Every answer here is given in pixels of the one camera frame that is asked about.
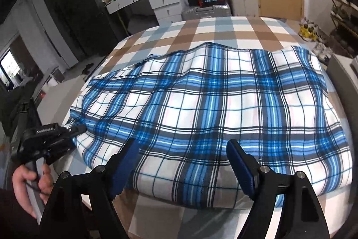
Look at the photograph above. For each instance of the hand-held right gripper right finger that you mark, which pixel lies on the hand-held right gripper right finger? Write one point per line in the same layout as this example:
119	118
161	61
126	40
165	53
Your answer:
242	169

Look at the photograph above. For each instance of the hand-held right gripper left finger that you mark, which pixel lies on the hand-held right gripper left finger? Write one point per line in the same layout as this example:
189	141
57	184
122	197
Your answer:
127	169

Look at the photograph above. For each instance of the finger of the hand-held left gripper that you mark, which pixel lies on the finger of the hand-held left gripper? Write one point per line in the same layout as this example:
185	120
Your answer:
78	129

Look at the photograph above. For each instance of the blue plaid shirt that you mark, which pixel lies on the blue plaid shirt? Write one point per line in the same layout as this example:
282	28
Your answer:
195	115

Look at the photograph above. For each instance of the person's left forearm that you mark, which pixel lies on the person's left forearm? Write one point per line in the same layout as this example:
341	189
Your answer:
14	219

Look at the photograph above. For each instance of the person's left hand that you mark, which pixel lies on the person's left hand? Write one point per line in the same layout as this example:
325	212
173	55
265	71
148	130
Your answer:
21	188

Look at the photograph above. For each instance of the window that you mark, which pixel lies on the window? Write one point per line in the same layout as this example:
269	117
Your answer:
9	65

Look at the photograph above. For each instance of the black refrigerator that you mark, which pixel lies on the black refrigerator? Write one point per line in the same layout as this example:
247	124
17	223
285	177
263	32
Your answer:
92	12

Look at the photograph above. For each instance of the dark grey cloth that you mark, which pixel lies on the dark grey cloth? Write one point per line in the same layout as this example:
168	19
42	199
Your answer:
142	23

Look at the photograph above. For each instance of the brown and blue checked bedsheet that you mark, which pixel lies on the brown and blue checked bedsheet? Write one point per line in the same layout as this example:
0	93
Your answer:
223	29

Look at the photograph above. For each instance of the cluster of loose shoes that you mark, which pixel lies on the cluster of loose shoes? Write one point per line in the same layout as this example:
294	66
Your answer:
307	31

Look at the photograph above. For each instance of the white dresser with drawers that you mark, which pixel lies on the white dresser with drawers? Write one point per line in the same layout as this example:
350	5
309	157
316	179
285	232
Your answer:
165	1

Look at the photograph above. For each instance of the silver ribbed suitcase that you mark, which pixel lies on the silver ribbed suitcase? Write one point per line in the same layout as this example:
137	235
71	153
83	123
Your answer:
207	12

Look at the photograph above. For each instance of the wooden shoe rack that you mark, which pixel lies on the wooden shoe rack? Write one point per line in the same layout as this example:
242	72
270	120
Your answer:
346	29

